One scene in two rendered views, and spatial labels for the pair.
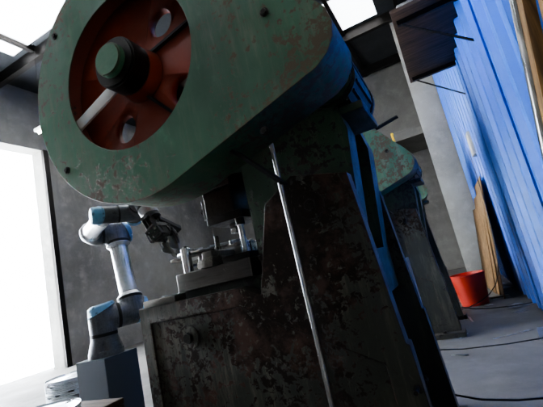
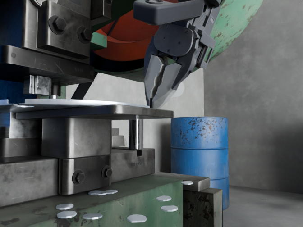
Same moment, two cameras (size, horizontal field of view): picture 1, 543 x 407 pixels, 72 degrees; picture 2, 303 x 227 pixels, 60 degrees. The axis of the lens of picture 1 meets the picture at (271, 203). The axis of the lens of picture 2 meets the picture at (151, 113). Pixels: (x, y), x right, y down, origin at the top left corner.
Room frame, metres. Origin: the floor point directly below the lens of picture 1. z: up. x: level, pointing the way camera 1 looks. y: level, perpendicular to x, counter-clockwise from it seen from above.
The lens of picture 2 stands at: (1.93, 0.50, 0.75)
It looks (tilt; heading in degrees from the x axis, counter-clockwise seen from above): 4 degrees up; 192
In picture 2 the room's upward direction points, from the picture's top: straight up
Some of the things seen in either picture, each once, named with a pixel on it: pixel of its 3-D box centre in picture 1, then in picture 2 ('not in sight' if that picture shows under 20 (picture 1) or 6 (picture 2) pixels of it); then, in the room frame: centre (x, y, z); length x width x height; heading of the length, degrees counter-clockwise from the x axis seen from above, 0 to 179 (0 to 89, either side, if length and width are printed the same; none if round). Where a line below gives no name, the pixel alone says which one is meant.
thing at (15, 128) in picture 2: (241, 249); (36, 125); (1.45, 0.15, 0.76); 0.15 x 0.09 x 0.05; 156
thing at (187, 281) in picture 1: (246, 270); (34, 165); (1.45, 0.15, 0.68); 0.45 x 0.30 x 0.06; 156
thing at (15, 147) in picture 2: (245, 258); (33, 143); (1.44, 0.14, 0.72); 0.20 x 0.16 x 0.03; 156
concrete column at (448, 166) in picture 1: (439, 136); not in sight; (5.75, -2.83, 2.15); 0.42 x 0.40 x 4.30; 66
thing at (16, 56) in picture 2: (237, 221); (35, 76); (1.44, 0.14, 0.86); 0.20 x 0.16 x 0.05; 156
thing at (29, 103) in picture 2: (214, 249); (73, 110); (1.50, 0.26, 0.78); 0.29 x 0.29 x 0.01
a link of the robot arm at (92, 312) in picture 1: (103, 316); not in sight; (1.75, 0.86, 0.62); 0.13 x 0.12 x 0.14; 127
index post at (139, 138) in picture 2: (187, 259); (135, 128); (1.34, 0.34, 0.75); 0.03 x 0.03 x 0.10; 66
